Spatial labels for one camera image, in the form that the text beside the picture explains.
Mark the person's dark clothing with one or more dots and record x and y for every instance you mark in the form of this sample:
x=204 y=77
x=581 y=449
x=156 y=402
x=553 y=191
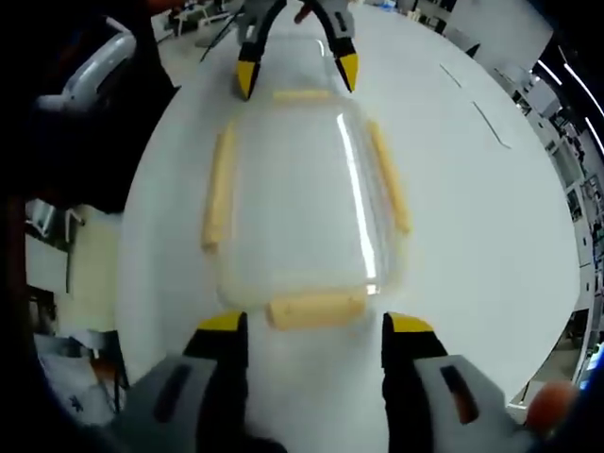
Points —
x=71 y=156

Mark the clear lid with yellow latches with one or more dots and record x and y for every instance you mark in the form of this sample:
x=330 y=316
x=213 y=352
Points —
x=307 y=311

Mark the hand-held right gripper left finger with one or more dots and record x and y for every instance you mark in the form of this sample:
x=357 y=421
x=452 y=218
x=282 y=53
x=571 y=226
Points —
x=189 y=401

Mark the white worn device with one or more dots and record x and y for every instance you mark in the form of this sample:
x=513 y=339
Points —
x=94 y=61

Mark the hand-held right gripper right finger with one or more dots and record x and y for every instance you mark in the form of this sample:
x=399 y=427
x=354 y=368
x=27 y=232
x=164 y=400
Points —
x=424 y=406

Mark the person's right hand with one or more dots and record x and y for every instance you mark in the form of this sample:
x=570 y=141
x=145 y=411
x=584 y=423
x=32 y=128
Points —
x=554 y=406

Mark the person's left hand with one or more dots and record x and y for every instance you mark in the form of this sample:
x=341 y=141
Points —
x=303 y=13

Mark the row of white cabinets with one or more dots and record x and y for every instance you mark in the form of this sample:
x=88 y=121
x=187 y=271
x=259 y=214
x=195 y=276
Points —
x=557 y=141

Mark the clear plastic storage box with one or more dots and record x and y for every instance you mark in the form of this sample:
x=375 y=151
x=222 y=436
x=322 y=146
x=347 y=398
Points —
x=302 y=61

